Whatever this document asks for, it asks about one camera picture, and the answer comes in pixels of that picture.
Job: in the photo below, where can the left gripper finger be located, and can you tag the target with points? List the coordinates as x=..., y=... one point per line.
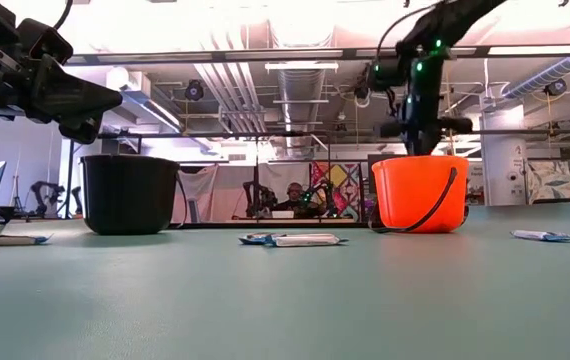
x=82, y=132
x=75, y=97

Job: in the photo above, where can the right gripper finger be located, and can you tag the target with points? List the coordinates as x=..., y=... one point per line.
x=457, y=125
x=391, y=129

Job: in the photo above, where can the white blue candy bar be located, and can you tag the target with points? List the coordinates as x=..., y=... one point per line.
x=540, y=235
x=305, y=240
x=10, y=240
x=255, y=239

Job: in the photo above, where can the black neighbouring robot arm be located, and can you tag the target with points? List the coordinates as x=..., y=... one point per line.
x=325, y=195
x=260, y=197
x=45, y=190

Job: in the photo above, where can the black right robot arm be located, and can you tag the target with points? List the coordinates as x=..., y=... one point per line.
x=445, y=25

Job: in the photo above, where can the orange halloween bucket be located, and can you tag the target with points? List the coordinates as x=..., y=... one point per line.
x=410, y=195

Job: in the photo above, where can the white round pillar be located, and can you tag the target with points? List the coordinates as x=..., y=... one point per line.
x=502, y=170

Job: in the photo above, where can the colourful patterned quilt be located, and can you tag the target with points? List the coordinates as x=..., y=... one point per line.
x=340, y=177

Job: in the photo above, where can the black plastic bucket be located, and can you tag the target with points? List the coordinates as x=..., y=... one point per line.
x=130, y=195

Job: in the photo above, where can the long ceiling light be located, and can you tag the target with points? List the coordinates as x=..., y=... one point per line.
x=300, y=65

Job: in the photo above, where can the person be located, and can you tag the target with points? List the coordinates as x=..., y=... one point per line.
x=294, y=192

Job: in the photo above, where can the leaf print curtain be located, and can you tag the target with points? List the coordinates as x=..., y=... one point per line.
x=565, y=180

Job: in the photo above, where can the white cloth curtain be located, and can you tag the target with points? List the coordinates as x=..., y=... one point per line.
x=210, y=192

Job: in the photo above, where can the black overhead camera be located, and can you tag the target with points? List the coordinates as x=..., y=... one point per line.
x=361, y=94

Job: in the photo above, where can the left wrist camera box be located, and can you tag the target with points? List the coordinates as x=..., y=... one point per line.
x=47, y=42

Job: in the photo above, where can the silver ventilation duct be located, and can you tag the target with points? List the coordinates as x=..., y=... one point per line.
x=300, y=110

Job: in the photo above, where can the blue corrugated duct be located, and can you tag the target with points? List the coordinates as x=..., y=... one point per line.
x=540, y=77

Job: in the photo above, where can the black neighbouring station frame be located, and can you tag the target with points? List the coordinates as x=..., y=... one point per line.
x=215, y=135

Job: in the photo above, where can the black metal table frame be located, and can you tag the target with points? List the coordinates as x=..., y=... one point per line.
x=265, y=54

